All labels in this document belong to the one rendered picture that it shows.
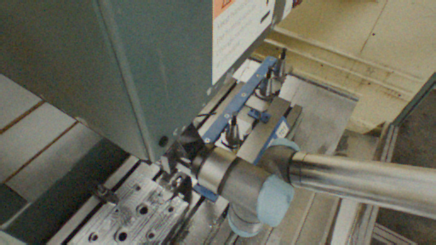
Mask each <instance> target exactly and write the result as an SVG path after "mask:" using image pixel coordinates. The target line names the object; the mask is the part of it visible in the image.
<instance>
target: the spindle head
mask: <svg viewBox="0 0 436 245"><path fill-rule="evenodd" d="M286 1H287V0H275V1H274V9H273V12H272V19H271V23H270V24H269V25H268V26H267V28H266V29H264V30H263V31H262V33H261V34H260V35H259V36H258V37H257V38H256V39H255V40H254V42H252V44H251V45H250V46H249V47H248V48H247V49H246V50H245V51H244V52H243V53H242V54H241V55H240V56H239V57H238V58H237V59H236V60H235V62H234V63H232V65H231V66H230V67H229V68H227V71H226V72H224V73H223V75H222V76H221V77H219V80H218V81H216V82H215V84H214V85H212V82H213V3H214V0H0V74H3V75H4V76H5V77H7V78H9V79H11V80H12V81H13V82H14V83H17V84H19V85H20V86H21V87H23V88H25V89H26V90H29V91H30V92H31V93H32V94H35V95H36V96H38V98H40V99H43V100H44V101H46V102H47V103H50V104H51V105H52V106H53V107H56V108H57V109H59V111H62V112H64V113H65V114H67V116H70V117H71V118H73V119H74V120H77V121H78V122H79V123H81V124H83V125H84V126H86V127H87V128H90V129H91V130H93V131H94V132H95V133H97V134H99V135H100V136H102V137H104V138H105V139H107V140H108V141H110V142H112V143H113V144H114V145H116V146H119V147H120V148H121V149H123V150H124V151H127V152H128V153H129V154H130V155H133V156H134V157H136V158H137V159H140V160H141V161H142V162H144V163H146V164H148V165H149V166H151V165H152V164H153V163H155V162H157V161H158V159H159V158H160V157H161V156H162V155H163V154H164V153H165V152H166V151H167V150H168V149H169V147H170V146H171V145H172V144H173V143H174V142H175V140H176V139H177V138H179V137H180V134H182V133H183V132H184V130H185V129H186V128H187V127H188V125H189V124H191V122H192V121H193V120H194V119H195V118H196V117H197V115H198V114H199V113H200V112H201V111H202V109H203V108H204V107H206V105H207V104H208V103H209V102H210V101H211V100H212V99H213V98H214V97H215V95H216V94H218V92H219V90H220V89H222V88H223V85H225V84H226V83H227V81H228V80H229V79H230V78H231V77H232V76H233V75H234V73H235V72H237V70H238V69H239V68H240V67H241V65H242V64H243V63H245V61H246V60H247V59H248V58H249V57H250V55H251V54H253V53H254V51H255V50H256V49H257V48H258V46H260V45H261V43H262V42H263V41H264V40H265V39H266V38H267V36H268V35H269V34H270V33H271V32H272V30H273V29H275V27H276V26H277V25H278V24H279V22H280V21H282V20H283V13H284V8H285V4H286Z"/></svg>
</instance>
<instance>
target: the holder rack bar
mask: <svg viewBox="0 0 436 245"><path fill-rule="evenodd" d="M276 62H277V59H275V58H274V57H272V56H270V55H268V56H267V58H266V59H265V60H263V61H262V64H260V66H259V67H258V68H257V69H256V71H255V72H254V74H253V75H252V76H251V77H250V79H249V80H248V81H247V82H246V83H245V85H244V86H243V87H242V88H241V89H240V90H239V91H238V92H237V94H236V95H235V96H234V98H233V99H232V100H231V102H230V103H228V104H227V107H225V108H224V110H223V111H222V112H221V114H220V115H219V116H218V117H217V118H216V119H215V121H214V122H213V123H212V124H211V125H210V127H209V129H207V130H206V132H205V134H203V135H202V139H203V141H204V142H205V144H207V143H208V142H212V143H213V144H214V143H215V141H216V140H217V141H218V140H219V138H220V137H221V134H224V133H225V129H227V124H228V122H229V120H231V118H232V112H233V111H236V112H237V113H238V114H239V112H241V110H242V109H243V107H245V105H244V103H245V101H246V100H247V99H248V98H249V97H250V95H251V94H252V95H253V94H254V93H255V90H256V89H258V86H259V84H260V82H261V81H262V79H263V77H264V76H265V74H267V71H268V67H269V66H274V64H275V63H276Z"/></svg>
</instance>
